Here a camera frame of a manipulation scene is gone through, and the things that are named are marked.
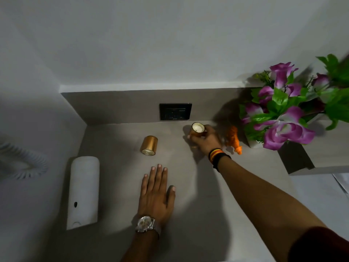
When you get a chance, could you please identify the black wall socket plate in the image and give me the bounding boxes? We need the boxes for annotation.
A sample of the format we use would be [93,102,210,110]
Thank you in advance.
[159,103,192,121]

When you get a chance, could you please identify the purple artificial flower bouquet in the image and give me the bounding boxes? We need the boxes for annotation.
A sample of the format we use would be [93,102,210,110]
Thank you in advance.
[239,53,349,151]

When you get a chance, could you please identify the person's left forearm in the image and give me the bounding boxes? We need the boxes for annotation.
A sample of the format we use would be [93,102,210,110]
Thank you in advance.
[120,229,160,262]

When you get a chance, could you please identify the person's right forearm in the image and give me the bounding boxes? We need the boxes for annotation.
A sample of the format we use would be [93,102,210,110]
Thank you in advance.
[217,157,329,262]

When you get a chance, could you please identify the silver wristwatch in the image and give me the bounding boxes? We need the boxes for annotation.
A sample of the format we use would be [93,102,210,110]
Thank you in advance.
[135,215,162,238]

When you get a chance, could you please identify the person's left hand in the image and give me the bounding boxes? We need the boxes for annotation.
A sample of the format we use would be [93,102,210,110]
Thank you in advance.
[138,164,176,225]

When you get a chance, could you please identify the white coiled cord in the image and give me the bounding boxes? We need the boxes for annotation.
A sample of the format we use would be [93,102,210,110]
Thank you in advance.
[0,142,49,180]

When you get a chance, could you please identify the white cylindrical device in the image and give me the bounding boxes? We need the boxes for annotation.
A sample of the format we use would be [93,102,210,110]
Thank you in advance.
[66,156,100,231]

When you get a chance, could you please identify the person's right hand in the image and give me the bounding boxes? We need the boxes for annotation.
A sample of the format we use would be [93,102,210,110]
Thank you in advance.
[187,124,223,156]

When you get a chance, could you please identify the white flower vase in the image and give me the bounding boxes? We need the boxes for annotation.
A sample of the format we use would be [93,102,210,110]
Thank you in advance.
[245,134,264,149]

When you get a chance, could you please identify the orange toy figure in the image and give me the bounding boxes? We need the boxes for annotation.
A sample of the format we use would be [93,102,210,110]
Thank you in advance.
[225,126,242,155]

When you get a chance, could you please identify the gold candle holder with candle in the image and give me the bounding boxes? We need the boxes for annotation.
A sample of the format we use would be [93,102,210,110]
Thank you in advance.
[190,122,206,138]

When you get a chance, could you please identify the striped thread wristbands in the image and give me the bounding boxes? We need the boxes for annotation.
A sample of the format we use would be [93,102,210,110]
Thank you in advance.
[208,148,232,173]

